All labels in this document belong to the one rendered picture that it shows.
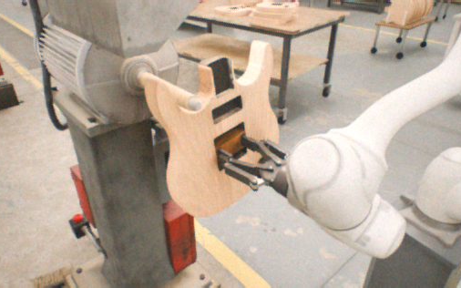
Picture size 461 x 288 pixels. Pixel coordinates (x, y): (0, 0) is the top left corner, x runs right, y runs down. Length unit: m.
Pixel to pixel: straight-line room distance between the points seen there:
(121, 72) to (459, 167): 0.97
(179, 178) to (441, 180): 0.80
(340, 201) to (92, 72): 0.57
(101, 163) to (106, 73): 0.35
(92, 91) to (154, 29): 0.34
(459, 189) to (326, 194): 0.78
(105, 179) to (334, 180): 0.80
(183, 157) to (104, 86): 0.24
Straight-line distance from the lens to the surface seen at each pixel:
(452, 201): 1.23
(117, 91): 0.83
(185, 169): 0.77
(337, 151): 0.46
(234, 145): 0.84
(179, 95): 0.68
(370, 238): 0.61
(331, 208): 0.48
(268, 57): 0.84
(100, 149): 1.05
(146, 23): 0.50
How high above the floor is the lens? 1.52
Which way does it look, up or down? 31 degrees down
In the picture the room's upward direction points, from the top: straight up
